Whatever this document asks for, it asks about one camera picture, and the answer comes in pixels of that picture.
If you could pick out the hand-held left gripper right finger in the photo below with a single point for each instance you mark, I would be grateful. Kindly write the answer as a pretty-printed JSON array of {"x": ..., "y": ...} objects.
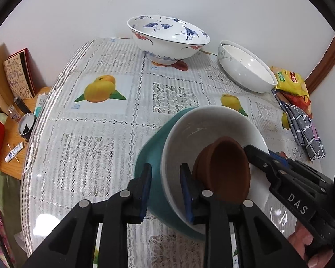
[{"x": 185, "y": 198}]

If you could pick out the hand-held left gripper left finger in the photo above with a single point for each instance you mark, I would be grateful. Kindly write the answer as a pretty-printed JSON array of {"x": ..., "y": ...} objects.
[{"x": 146, "y": 195}]

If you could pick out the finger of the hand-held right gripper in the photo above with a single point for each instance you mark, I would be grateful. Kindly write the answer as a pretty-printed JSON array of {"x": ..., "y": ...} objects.
[
  {"x": 261, "y": 159},
  {"x": 277, "y": 157}
]

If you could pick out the small brown bowl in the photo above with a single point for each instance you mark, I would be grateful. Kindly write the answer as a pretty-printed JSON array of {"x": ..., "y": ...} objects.
[{"x": 226, "y": 167}]

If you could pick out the teal plate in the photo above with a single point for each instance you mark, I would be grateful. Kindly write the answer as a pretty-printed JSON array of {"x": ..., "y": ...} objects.
[{"x": 153, "y": 156}]

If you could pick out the white bowl with bird print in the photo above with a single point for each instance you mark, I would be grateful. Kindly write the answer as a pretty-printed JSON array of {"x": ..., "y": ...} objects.
[{"x": 189, "y": 134}]

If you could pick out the white bowl with grey scrolls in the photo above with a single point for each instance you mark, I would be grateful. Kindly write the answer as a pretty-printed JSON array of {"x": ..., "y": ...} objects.
[{"x": 240, "y": 75}]

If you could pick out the person's right hand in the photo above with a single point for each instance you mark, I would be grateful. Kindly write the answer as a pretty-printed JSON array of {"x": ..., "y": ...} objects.
[{"x": 300, "y": 237}]

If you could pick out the grey checked cloth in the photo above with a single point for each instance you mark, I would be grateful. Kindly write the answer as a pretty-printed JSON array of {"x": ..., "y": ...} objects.
[{"x": 304, "y": 128}]

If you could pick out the orange snack packet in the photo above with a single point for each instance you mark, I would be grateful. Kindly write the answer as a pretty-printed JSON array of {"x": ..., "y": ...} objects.
[{"x": 303, "y": 103}]

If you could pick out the yellow snack packet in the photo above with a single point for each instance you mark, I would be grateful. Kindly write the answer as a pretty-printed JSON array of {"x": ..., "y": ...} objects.
[{"x": 291, "y": 82}]

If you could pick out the silver drink can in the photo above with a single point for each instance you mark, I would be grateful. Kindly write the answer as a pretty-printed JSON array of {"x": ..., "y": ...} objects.
[{"x": 27, "y": 125}]

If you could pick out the green cloth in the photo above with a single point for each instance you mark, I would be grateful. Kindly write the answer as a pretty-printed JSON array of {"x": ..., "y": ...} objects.
[{"x": 8, "y": 201}]

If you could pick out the white and blue tube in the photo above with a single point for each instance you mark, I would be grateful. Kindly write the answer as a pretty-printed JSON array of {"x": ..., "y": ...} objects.
[{"x": 14, "y": 152}]

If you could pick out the wooden side table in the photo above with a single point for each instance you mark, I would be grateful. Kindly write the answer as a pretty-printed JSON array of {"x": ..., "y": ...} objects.
[{"x": 14, "y": 134}]

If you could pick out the large blue crane-patterned bowl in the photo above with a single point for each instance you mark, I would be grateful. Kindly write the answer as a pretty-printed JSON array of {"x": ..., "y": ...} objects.
[{"x": 162, "y": 47}]

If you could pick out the dark slim stick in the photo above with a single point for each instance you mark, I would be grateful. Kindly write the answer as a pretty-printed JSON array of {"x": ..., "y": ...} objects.
[{"x": 20, "y": 106}]

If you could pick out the small clear bottle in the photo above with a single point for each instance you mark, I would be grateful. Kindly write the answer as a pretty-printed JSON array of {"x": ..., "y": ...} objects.
[{"x": 13, "y": 114}]

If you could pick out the brown patterned book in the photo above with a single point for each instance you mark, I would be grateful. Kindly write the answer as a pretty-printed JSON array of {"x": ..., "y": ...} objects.
[{"x": 18, "y": 75}]

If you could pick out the brown wooden door frame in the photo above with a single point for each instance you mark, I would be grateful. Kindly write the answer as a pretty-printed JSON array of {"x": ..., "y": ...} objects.
[{"x": 326, "y": 64}]

